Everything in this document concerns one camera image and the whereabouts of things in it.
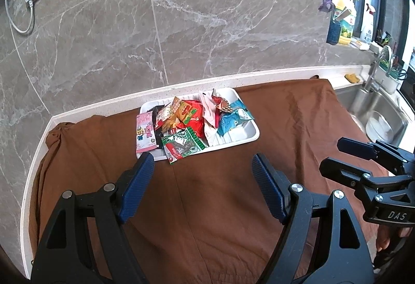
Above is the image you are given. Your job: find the pink cartoon snack packet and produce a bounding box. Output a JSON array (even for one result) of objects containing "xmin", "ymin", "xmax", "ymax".
[{"xmin": 136, "ymin": 111, "xmax": 157, "ymax": 154}]

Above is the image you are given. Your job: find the black snack bag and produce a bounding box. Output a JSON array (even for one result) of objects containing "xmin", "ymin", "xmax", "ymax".
[{"xmin": 152, "ymin": 105, "xmax": 165, "ymax": 148}]

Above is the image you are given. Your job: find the red snack bag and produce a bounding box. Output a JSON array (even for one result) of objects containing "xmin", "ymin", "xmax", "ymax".
[{"xmin": 177, "ymin": 100, "xmax": 205, "ymax": 138}]

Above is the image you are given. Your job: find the white sink caddy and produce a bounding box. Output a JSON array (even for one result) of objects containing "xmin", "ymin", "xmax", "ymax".
[{"xmin": 374, "ymin": 60, "xmax": 407, "ymax": 95}]

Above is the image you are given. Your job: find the light blue snack bag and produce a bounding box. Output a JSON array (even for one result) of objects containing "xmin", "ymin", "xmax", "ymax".
[{"xmin": 217, "ymin": 99, "xmax": 255, "ymax": 137}]

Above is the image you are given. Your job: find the person's right hand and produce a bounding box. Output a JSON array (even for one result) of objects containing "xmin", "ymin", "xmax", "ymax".
[{"xmin": 376, "ymin": 225, "xmax": 412, "ymax": 252}]

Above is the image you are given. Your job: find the brown tablecloth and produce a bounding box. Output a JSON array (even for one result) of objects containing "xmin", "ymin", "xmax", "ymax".
[{"xmin": 29, "ymin": 79, "xmax": 387, "ymax": 283}]

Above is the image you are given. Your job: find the dark blue utensil cup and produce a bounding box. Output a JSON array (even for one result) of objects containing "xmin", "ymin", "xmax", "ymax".
[{"xmin": 326, "ymin": 20, "xmax": 342, "ymax": 45}]

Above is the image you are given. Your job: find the orange monster snack packet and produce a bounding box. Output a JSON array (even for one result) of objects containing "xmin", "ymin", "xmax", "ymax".
[{"xmin": 171, "ymin": 97, "xmax": 197, "ymax": 125}]

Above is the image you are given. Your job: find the white plug and cable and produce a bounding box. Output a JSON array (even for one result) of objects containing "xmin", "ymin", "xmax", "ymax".
[{"xmin": 3, "ymin": 0, "xmax": 37, "ymax": 36}]

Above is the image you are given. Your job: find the beige gold snack packet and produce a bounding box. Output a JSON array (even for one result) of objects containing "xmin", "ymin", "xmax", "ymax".
[{"xmin": 161, "ymin": 114, "xmax": 181, "ymax": 133}]

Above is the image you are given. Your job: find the steel kitchen sink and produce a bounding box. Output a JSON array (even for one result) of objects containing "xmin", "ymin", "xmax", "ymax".
[{"xmin": 336, "ymin": 86, "xmax": 409, "ymax": 146}]

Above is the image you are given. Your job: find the green white snack packet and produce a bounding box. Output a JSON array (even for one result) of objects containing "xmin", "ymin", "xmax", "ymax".
[{"xmin": 162, "ymin": 127, "xmax": 206, "ymax": 164}]

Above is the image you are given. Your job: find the yellow sponge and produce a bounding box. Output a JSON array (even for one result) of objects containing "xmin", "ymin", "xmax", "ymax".
[{"xmin": 345, "ymin": 73, "xmax": 360, "ymax": 84}]

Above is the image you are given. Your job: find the red white snack packet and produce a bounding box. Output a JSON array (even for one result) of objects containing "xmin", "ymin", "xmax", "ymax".
[{"xmin": 156, "ymin": 104, "xmax": 173, "ymax": 127}]

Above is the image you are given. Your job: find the white plate in sink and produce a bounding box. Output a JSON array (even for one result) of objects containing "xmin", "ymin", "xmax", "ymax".
[{"xmin": 365, "ymin": 111, "xmax": 393, "ymax": 144}]

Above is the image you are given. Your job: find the white spray bottle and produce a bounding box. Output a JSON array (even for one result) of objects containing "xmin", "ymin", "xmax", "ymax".
[{"xmin": 360, "ymin": 3, "xmax": 376, "ymax": 44}]

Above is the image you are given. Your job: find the white cream snack packet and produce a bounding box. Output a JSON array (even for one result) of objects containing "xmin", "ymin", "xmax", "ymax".
[{"xmin": 199, "ymin": 93, "xmax": 218, "ymax": 147}]

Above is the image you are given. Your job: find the green label detergent bottle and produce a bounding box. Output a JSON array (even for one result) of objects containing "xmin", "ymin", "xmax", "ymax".
[{"xmin": 336, "ymin": 0, "xmax": 357, "ymax": 38}]

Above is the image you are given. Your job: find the black monitor screen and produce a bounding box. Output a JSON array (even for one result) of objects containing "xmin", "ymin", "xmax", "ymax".
[{"xmin": 399, "ymin": 66, "xmax": 415, "ymax": 110}]

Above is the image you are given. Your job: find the red checkered snack packet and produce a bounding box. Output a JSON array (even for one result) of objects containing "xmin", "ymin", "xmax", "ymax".
[{"xmin": 211, "ymin": 89, "xmax": 233, "ymax": 113}]

